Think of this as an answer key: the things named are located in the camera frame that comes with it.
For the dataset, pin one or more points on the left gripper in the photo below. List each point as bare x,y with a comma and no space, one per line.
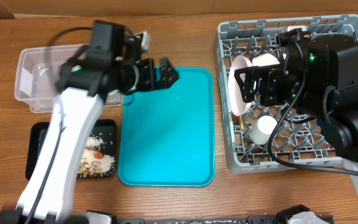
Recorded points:
146,66

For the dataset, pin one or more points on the white paper cup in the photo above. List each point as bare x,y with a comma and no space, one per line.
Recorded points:
262,129

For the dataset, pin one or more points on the clear plastic bin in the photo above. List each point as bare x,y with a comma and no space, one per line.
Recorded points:
35,77

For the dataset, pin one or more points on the orange carrot piece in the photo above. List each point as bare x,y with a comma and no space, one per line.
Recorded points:
98,154

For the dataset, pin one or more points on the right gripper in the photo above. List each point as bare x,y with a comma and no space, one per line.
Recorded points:
268,74

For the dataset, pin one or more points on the black tray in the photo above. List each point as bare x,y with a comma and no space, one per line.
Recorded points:
38,134

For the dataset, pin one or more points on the grey dish rack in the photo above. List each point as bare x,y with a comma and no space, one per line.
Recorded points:
295,141

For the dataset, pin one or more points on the teal serving tray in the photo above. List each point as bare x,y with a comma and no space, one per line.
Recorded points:
167,136

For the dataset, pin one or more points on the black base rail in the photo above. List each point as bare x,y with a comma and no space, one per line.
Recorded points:
294,214

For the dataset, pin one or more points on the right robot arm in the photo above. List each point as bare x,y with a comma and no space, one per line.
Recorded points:
318,77

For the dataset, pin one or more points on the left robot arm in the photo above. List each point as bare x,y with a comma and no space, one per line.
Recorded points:
112,61

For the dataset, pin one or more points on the wooden chopstick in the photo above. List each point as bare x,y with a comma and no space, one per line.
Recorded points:
241,122

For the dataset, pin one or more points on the pale green bowl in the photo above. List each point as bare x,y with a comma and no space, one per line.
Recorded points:
265,60

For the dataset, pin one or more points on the white plate with scraps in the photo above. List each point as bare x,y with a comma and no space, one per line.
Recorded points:
238,107

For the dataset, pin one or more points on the rice and peanut scraps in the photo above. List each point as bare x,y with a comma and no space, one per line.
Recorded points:
90,167

